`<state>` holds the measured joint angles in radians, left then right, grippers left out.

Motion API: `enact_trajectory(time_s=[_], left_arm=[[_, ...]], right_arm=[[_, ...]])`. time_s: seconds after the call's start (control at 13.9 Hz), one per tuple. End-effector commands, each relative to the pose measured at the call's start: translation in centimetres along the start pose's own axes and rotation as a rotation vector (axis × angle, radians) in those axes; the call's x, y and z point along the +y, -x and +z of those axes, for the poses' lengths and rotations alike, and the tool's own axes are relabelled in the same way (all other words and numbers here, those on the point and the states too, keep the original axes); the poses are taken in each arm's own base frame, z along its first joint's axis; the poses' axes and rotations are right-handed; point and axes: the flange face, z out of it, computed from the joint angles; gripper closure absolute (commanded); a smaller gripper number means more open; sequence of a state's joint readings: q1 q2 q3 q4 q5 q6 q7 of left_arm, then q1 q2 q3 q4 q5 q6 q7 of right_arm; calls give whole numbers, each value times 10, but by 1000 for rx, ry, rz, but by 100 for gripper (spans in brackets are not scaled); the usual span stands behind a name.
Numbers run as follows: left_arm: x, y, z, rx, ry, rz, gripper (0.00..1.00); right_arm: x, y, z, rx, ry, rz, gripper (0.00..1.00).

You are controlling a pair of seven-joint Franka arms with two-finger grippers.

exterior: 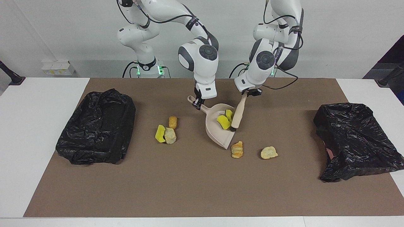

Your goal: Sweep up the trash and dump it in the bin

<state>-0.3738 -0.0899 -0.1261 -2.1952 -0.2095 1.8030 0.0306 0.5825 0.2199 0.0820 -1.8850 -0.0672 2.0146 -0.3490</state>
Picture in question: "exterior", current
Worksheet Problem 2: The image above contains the dark background panel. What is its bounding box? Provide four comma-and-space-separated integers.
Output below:
363, 35, 404, 106

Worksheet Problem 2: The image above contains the white socket box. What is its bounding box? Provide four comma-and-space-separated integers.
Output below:
41, 60, 76, 76

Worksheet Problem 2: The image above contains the orange striped croissant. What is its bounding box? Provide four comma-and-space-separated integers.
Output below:
231, 141, 244, 159

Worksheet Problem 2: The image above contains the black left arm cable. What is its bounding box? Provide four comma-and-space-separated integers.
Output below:
263, 0, 304, 90

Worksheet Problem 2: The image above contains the black right base cable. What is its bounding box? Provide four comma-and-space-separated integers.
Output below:
122, 61, 140, 78

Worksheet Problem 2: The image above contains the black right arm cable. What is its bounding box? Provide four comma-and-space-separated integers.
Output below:
117, 0, 210, 40

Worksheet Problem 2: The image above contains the brown table mat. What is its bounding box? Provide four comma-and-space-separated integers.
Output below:
24, 78, 404, 218

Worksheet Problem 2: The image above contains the pale bread chunk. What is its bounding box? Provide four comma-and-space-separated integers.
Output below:
164, 128, 177, 144
260, 146, 279, 160

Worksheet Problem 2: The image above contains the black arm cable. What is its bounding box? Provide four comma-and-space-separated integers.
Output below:
117, 0, 210, 40
263, 0, 304, 90

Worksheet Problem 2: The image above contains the black base cable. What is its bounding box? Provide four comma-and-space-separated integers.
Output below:
122, 61, 140, 78
229, 62, 251, 78

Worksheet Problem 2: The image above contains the black left base cable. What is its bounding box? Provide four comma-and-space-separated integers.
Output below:
229, 62, 251, 78

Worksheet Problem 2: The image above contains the beige plastic dustpan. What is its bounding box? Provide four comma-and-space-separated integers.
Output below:
187, 96, 237, 150

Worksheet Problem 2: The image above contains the yellow green sponge piece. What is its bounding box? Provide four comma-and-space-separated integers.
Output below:
155, 125, 167, 143

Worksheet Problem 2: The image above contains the beige hand brush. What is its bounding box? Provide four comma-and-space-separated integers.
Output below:
230, 91, 249, 129

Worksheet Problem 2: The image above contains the black stand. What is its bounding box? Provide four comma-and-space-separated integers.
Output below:
0, 60, 26, 86
378, 61, 404, 88

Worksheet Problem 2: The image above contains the black trash bag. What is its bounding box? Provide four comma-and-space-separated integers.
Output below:
56, 88, 136, 165
313, 102, 404, 183

